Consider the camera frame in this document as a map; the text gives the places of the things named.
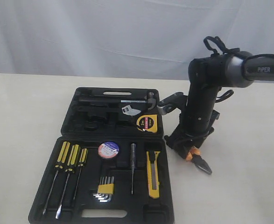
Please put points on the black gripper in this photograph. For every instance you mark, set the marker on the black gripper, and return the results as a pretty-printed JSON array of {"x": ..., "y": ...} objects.
[{"x": 193, "y": 129}]

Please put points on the orange black combination pliers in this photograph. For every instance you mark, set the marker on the orange black combination pliers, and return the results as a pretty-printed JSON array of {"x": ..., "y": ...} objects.
[{"x": 190, "y": 153}]

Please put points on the yellow 2m tape measure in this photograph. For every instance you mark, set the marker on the yellow 2m tape measure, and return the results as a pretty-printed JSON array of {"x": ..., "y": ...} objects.
[{"x": 148, "y": 123}]

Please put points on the yellow utility knife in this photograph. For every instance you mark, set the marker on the yellow utility knife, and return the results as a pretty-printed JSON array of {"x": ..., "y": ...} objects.
[{"x": 152, "y": 174}]

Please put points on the black electrical tape roll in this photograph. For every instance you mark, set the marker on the black electrical tape roll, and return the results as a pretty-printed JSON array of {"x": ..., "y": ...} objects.
[{"x": 108, "y": 150}]

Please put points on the black plastic tool case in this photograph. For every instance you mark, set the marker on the black plastic tool case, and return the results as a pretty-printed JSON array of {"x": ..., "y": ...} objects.
[{"x": 89, "y": 125}]

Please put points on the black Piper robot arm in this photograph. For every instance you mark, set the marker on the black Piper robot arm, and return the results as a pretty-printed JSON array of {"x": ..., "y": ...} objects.
[{"x": 207, "y": 76}]

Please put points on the clear tester screwdriver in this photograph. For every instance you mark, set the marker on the clear tester screwdriver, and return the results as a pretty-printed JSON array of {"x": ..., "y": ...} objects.
[{"x": 133, "y": 163}]

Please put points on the silver adjustable wrench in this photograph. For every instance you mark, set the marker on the silver adjustable wrench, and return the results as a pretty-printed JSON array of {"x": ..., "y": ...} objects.
[{"x": 128, "y": 110}]

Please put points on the hex key set yellow holder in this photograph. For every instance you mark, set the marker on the hex key set yellow holder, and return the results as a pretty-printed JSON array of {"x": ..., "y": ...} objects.
[{"x": 105, "y": 189}]

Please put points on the white backdrop curtain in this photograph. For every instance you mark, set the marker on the white backdrop curtain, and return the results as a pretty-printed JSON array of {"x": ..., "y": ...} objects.
[{"x": 126, "y": 38}]

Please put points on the small yellow black screwdriver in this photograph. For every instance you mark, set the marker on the small yellow black screwdriver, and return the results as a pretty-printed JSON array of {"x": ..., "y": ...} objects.
[{"x": 81, "y": 164}]

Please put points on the middle yellow black screwdriver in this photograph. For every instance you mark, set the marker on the middle yellow black screwdriver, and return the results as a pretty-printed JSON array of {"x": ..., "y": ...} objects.
[{"x": 70, "y": 169}]

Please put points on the large yellow black screwdriver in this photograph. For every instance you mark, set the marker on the large yellow black screwdriver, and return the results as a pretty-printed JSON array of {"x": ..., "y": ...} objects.
[{"x": 59, "y": 165}]

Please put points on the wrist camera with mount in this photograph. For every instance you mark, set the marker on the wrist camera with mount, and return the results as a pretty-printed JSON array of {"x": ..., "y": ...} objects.
[{"x": 175, "y": 101}]

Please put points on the claw hammer black handle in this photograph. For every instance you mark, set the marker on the claw hammer black handle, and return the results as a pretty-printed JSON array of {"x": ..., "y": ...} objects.
[{"x": 150, "y": 101}]

